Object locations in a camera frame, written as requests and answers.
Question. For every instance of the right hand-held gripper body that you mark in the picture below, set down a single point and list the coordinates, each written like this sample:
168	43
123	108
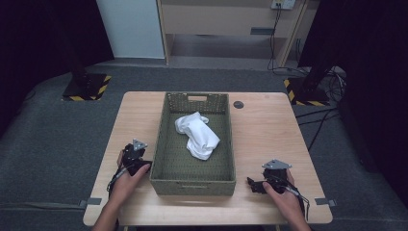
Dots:
276	175

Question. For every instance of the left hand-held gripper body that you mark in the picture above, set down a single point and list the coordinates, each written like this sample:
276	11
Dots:
132	158

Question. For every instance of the green woven basket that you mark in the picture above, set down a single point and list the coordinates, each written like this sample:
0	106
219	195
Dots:
194	145

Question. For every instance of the white cloth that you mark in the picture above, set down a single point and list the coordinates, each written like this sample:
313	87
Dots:
198	134

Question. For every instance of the person's right hand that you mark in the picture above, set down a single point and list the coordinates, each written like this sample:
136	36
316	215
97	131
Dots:
283	198

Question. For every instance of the person's left hand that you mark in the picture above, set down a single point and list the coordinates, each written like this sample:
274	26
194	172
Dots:
128	186

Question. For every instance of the grey table clamp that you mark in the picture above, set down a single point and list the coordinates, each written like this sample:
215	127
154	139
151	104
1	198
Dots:
325	201
91	202

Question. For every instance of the black table grommet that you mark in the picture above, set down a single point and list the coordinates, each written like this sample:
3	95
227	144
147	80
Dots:
238	104

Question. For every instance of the black stand with striped base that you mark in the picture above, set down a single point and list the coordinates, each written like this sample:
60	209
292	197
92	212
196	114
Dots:
308	90
84	77

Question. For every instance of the white panel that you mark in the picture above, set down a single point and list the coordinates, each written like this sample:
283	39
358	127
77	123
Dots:
132	29

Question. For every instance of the black curtain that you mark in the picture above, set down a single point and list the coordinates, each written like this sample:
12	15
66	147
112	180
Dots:
48	48
369	83

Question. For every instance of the wooden shelf unit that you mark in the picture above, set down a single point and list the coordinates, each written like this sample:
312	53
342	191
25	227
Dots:
224	32

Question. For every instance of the white wall socket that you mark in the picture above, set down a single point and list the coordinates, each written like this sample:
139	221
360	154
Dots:
283	4

